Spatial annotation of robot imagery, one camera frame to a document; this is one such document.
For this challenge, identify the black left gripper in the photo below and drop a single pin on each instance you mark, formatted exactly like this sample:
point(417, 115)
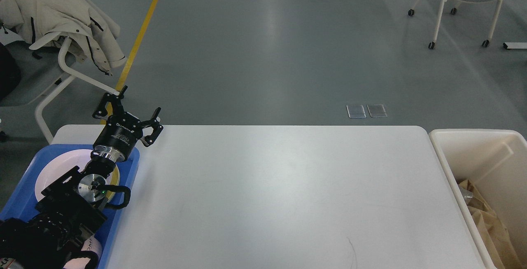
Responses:
point(122, 131)

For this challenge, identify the pink plate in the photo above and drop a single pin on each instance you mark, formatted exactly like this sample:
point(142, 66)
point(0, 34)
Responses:
point(58, 166)

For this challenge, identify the pink ribbed mug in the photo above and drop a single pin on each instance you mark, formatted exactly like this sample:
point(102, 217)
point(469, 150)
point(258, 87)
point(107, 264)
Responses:
point(93, 245)

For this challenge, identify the brown paper sheet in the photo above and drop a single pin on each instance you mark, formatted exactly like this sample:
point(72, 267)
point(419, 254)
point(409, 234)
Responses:
point(493, 232)

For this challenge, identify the silver foil bag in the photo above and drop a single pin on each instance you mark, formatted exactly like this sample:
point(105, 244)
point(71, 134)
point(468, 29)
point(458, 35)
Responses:
point(467, 195)

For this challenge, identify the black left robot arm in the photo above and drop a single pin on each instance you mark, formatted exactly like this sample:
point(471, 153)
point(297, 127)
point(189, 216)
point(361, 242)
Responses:
point(71, 210)

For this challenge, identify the yellow plate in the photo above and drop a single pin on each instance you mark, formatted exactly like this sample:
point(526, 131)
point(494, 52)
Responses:
point(113, 179)

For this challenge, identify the white chair left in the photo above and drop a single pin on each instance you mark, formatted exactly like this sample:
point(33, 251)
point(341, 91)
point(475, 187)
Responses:
point(45, 72)

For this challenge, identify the black bag on chair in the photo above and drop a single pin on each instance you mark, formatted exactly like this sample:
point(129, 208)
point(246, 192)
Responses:
point(10, 73)

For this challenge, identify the beige jacket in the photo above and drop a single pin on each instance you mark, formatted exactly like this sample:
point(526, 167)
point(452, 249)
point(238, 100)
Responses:
point(43, 23)

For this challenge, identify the left clear floor plate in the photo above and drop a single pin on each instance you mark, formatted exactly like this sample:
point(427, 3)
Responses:
point(356, 111)

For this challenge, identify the clear floor plate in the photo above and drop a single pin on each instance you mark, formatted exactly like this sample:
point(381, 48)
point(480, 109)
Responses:
point(356, 111)
point(377, 110)

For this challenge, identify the right clear floor plate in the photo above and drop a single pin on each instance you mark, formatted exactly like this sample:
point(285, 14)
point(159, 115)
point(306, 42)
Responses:
point(377, 110)

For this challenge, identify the white plastic bin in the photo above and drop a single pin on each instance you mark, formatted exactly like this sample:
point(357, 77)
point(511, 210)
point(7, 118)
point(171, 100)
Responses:
point(495, 161)

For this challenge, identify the white bar on floor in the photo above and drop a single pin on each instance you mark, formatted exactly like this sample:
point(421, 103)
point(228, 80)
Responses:
point(515, 45)

